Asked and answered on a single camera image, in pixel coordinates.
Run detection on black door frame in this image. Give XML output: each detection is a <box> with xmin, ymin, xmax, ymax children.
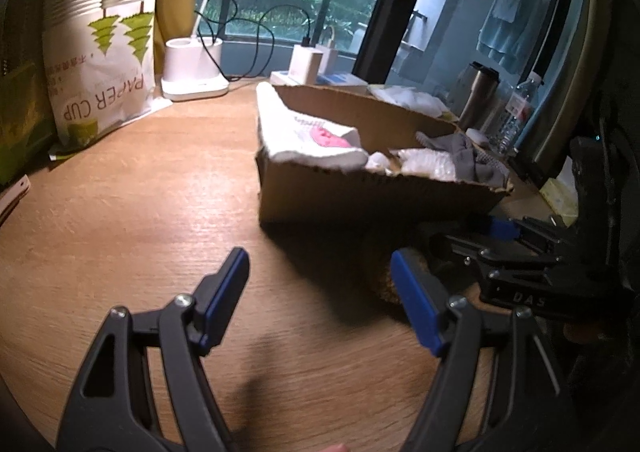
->
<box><xmin>352</xmin><ymin>0</ymin><xmax>443</xmax><ymax>83</ymax></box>

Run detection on white desk lamp base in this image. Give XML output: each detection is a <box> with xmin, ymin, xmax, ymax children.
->
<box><xmin>161</xmin><ymin>0</ymin><xmax>230</xmax><ymax>102</ymax></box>

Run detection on hanging teal towel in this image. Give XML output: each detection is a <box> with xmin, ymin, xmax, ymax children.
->
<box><xmin>476</xmin><ymin>0</ymin><xmax>551</xmax><ymax>73</ymax></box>

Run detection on yellow tissue pack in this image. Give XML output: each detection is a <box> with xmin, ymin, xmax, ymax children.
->
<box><xmin>539</xmin><ymin>157</ymin><xmax>581</xmax><ymax>223</ymax></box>

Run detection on steel thermos cup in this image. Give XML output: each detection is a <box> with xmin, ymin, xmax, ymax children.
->
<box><xmin>457</xmin><ymin>61</ymin><xmax>501</xmax><ymax>133</ymax></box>

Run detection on cardboard box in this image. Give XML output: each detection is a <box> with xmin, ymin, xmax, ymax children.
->
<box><xmin>255</xmin><ymin>82</ymin><xmax>515</xmax><ymax>228</ymax></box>

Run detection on clear water bottle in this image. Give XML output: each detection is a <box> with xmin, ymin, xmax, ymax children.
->
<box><xmin>492</xmin><ymin>72</ymin><xmax>543</xmax><ymax>155</ymax></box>

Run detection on black cable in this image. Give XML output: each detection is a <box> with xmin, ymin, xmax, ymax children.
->
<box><xmin>197</xmin><ymin>0</ymin><xmax>313</xmax><ymax>83</ymax></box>

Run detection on bag of paper cups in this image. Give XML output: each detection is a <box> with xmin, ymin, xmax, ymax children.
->
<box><xmin>42</xmin><ymin>0</ymin><xmax>173</xmax><ymax>150</ymax></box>

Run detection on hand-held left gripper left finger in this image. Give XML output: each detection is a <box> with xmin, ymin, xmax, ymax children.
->
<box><xmin>56</xmin><ymin>247</ymin><xmax>251</xmax><ymax>452</ymax></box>

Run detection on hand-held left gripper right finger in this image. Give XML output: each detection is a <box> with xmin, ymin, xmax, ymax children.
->
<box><xmin>390</xmin><ymin>248</ymin><xmax>576</xmax><ymax>452</ymax></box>

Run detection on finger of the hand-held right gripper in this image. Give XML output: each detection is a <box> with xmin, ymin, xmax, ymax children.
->
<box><xmin>469</xmin><ymin>215</ymin><xmax>577</xmax><ymax>254</ymax></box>
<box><xmin>430</xmin><ymin>233</ymin><xmax>558</xmax><ymax>279</ymax></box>

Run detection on small white charger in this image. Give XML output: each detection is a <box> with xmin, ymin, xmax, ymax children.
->
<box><xmin>316</xmin><ymin>43</ymin><xmax>337</xmax><ymax>75</ymax></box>

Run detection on bubble wrap bundle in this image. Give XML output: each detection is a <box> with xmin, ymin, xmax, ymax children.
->
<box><xmin>390</xmin><ymin>147</ymin><xmax>458</xmax><ymax>181</ymax></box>

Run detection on small white folding tool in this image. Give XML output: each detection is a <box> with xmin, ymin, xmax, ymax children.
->
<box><xmin>0</xmin><ymin>174</ymin><xmax>32</xmax><ymax>228</ymax></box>

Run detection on green plastic bag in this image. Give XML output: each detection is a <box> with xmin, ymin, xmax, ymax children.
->
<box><xmin>0</xmin><ymin>0</ymin><xmax>58</xmax><ymax>185</ymax></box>

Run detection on white power strip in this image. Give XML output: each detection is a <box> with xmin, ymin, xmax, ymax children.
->
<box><xmin>270</xmin><ymin>70</ymin><xmax>368</xmax><ymax>89</ymax></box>

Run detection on white cloth pack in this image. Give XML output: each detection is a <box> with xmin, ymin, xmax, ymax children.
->
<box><xmin>367</xmin><ymin>84</ymin><xmax>446</xmax><ymax>118</ymax></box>

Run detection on grey black cloth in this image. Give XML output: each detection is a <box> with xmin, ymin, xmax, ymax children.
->
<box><xmin>415</xmin><ymin>131</ymin><xmax>511</xmax><ymax>188</ymax></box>

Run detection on large white charger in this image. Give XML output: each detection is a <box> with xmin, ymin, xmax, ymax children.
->
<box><xmin>289</xmin><ymin>44</ymin><xmax>321</xmax><ymax>85</ymax></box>

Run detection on white cloth pink print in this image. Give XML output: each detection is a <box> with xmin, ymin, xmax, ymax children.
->
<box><xmin>256</xmin><ymin>82</ymin><xmax>369</xmax><ymax>172</ymax></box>

